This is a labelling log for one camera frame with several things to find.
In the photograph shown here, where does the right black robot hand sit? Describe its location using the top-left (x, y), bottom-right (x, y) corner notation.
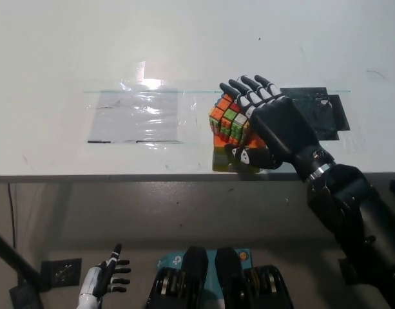
top-left (218, 74), bottom-right (336, 183)

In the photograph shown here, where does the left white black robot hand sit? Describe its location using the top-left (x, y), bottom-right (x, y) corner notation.
top-left (79, 243), bottom-right (133, 297)

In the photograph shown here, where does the small studded multicolour puzzle cube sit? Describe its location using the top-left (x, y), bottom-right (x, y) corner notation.
top-left (207, 92), bottom-right (253, 151)

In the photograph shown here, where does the large orange red puzzle cube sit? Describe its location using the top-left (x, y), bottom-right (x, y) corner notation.
top-left (211, 130), bottom-right (271, 174)

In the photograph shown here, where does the black tape patch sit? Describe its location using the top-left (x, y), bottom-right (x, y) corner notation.
top-left (279, 86), bottom-right (351, 141)

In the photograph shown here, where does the black table foot plate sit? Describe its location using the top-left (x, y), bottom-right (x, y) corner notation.
top-left (8, 279), bottom-right (44, 309)

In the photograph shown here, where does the black diagonal table leg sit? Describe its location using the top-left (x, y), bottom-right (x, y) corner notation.
top-left (0, 225), bottom-right (43, 292)

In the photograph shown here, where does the clear glossy plastic sheet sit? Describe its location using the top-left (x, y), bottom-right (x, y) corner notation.
top-left (84, 60), bottom-right (198, 147)

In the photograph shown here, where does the thin black hanging cable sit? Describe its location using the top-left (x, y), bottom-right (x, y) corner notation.
top-left (6, 182), bottom-right (17, 250)

